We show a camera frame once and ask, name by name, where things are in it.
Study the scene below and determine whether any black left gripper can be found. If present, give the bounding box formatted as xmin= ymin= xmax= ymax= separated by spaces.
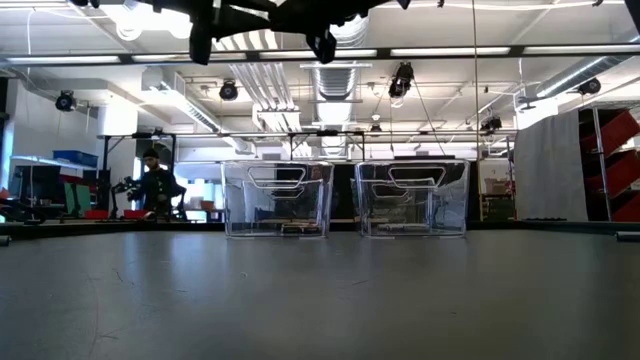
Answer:
xmin=149 ymin=0 xmax=401 ymax=67

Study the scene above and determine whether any clear plastic bin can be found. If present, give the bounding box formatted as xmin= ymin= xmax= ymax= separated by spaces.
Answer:
xmin=354 ymin=157 xmax=472 ymax=239
xmin=220 ymin=158 xmax=335 ymax=239

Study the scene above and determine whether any white ceiling pipe bundle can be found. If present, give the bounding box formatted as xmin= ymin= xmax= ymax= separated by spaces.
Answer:
xmin=212 ymin=27 xmax=304 ymax=134

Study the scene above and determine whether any person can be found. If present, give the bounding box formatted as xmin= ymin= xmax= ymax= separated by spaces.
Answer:
xmin=112 ymin=147 xmax=189 ymax=222

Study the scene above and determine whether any blue storage bin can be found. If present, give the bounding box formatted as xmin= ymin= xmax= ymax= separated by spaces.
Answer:
xmin=52 ymin=149 xmax=100 ymax=169

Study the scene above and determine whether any black table mat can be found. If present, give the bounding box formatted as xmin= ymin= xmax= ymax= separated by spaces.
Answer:
xmin=0 ymin=222 xmax=640 ymax=360

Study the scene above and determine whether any black computer monitor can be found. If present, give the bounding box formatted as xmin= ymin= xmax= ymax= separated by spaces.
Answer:
xmin=13 ymin=164 xmax=62 ymax=204

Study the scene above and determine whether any cardboard box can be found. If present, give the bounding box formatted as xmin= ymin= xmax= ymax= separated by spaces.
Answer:
xmin=482 ymin=177 xmax=511 ymax=197

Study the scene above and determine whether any grey curtain partition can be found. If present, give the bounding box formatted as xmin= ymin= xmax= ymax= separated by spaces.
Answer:
xmin=513 ymin=108 xmax=590 ymax=223

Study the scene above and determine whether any metal shelf rack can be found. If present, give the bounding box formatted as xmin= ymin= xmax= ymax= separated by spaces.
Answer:
xmin=578 ymin=102 xmax=640 ymax=224

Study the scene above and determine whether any red storage bin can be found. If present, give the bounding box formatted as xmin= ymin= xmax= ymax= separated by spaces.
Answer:
xmin=610 ymin=192 xmax=640 ymax=224
xmin=584 ymin=149 xmax=640 ymax=199
xmin=597 ymin=108 xmax=640 ymax=157

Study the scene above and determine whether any black ceiling camera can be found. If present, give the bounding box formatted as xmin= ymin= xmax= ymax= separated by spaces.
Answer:
xmin=387 ymin=60 xmax=416 ymax=109
xmin=218 ymin=79 xmax=240 ymax=103
xmin=479 ymin=114 xmax=504 ymax=135
xmin=54 ymin=89 xmax=77 ymax=113
xmin=577 ymin=77 xmax=603 ymax=97

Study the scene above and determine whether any silver ventilation duct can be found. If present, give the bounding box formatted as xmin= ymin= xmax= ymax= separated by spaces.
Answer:
xmin=301 ymin=14 xmax=374 ymax=161

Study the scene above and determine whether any slanted silver duct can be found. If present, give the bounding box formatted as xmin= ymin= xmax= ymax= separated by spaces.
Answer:
xmin=519 ymin=53 xmax=632 ymax=104

